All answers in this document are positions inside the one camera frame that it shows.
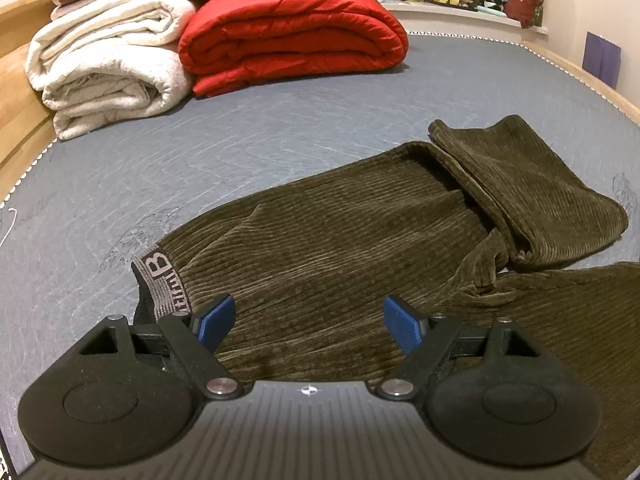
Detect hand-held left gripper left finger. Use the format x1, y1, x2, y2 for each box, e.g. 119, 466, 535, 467
75, 294, 246, 401

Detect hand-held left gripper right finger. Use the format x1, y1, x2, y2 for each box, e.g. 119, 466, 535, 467
375, 295, 543, 401

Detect olive corduroy pants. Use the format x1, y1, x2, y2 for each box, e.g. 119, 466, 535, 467
131, 114, 640, 480

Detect grey quilted mattress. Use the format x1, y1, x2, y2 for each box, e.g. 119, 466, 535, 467
0, 32, 640, 480

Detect white folded blanket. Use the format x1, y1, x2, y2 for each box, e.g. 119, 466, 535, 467
26, 0, 198, 141

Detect red folded quilt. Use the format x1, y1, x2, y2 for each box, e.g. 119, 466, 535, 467
177, 0, 410, 98

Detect white window ledge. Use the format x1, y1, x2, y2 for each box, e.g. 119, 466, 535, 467
382, 0, 548, 43

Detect purple box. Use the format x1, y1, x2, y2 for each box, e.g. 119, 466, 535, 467
582, 31, 622, 88

